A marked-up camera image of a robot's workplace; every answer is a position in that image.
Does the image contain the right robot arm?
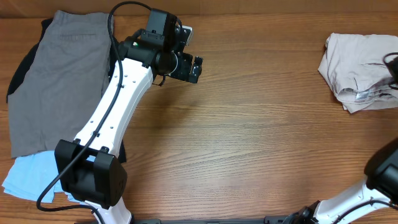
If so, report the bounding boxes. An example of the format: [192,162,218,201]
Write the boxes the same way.
[282,139,397,224]

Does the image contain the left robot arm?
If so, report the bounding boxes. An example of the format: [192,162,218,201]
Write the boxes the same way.
[55,9,203,223]

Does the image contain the beige khaki shorts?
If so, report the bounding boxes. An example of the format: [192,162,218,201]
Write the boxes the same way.
[318,33,397,113]

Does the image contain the light blue shorts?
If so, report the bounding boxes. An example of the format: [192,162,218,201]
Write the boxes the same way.
[1,150,97,205]

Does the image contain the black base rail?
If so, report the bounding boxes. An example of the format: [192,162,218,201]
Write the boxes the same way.
[133,216,292,224]

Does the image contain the grey shorts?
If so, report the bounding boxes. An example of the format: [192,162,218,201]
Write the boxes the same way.
[8,11,111,157]

